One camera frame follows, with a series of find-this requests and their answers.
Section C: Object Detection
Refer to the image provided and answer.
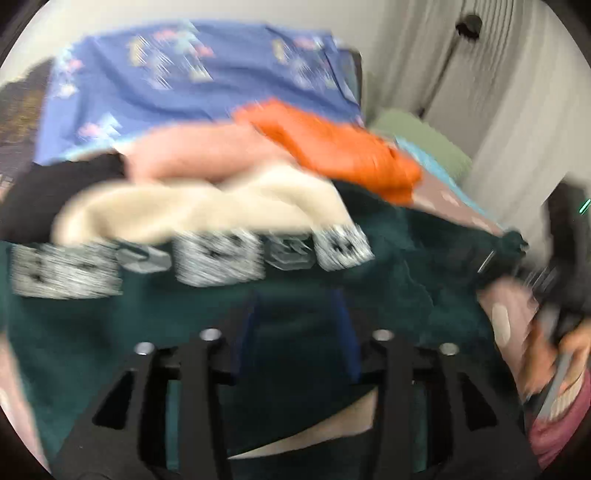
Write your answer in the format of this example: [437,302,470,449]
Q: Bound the dark green fleece sweater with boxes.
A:
[1,183,526,459]

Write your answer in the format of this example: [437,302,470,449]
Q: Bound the person's right hand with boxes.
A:
[518,319,590,397]

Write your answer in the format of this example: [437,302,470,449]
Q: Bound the light blue bed cover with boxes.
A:
[394,135,493,220]

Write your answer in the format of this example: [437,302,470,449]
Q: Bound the grey window curtain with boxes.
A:
[368,1,590,260]

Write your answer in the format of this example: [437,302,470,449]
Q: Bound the green pillow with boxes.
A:
[369,109,472,183]

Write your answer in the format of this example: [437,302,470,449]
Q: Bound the orange puffer jacket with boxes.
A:
[232,99,422,205]

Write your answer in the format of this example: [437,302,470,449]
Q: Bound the black garment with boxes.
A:
[1,152,125,244]

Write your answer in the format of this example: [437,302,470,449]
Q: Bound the black floor lamp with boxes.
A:
[417,12,483,120]

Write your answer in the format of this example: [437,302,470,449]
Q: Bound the cream fleece jacket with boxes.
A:
[50,163,353,246]

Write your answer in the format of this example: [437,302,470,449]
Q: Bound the salmon pink quilted jacket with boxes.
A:
[122,122,297,182]

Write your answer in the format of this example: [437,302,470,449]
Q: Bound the pink polka dot bedsheet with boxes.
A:
[0,138,546,471]

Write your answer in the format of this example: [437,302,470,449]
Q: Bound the blue tree print sheet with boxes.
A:
[34,20,362,165]

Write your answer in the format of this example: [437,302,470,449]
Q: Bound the dark floral quilt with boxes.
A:
[1,60,52,182]

